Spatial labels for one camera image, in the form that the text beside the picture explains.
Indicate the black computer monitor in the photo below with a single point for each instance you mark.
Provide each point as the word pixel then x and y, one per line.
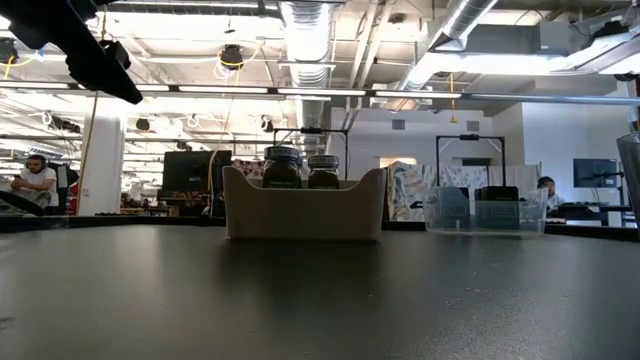
pixel 195 170

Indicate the small yellow pendant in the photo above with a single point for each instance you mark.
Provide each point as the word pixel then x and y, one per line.
pixel 453 119

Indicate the dark office desk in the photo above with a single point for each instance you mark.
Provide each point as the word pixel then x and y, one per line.
pixel 590 207

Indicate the clear plastic bin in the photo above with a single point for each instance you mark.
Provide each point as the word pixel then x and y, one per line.
pixel 532 215

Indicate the black ceiling-hung device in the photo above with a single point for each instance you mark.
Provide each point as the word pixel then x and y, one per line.
pixel 267 125
pixel 7 50
pixel 142 124
pixel 231 56

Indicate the patterned fabric sheet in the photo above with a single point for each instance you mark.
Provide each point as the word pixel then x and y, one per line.
pixel 407 190

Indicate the grey wall vent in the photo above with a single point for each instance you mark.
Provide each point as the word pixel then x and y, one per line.
pixel 398 124
pixel 472 125

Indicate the long tube light bar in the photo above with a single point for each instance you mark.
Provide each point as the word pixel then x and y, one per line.
pixel 320 92

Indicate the grey plastic bin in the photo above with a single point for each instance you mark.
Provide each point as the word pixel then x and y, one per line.
pixel 631 175

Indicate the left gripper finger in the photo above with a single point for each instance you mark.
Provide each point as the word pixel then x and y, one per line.
pixel 107 80

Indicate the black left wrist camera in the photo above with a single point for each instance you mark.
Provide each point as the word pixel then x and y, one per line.
pixel 117 52

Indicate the dark wall screen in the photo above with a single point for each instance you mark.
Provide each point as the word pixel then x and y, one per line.
pixel 595 172

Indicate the black metal frame stand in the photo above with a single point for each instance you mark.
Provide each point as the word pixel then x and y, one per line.
pixel 470 136
pixel 310 130

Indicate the silver ventilation duct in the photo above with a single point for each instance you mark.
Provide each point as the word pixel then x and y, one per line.
pixel 307 50
pixel 465 15

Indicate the person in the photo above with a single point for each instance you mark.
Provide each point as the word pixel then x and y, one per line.
pixel 547 185
pixel 37 180

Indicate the white plastic bin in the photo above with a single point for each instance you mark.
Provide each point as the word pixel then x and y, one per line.
pixel 300 215

